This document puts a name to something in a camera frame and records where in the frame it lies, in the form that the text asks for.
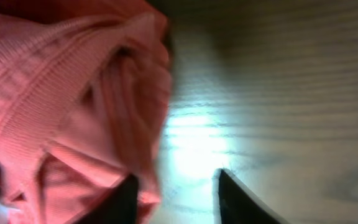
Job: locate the orange red t-shirt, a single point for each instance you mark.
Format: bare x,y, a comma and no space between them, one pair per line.
84,93

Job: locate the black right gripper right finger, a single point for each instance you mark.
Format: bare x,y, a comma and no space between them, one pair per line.
239,205

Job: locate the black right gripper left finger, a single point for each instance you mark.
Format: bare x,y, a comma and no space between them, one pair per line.
113,205

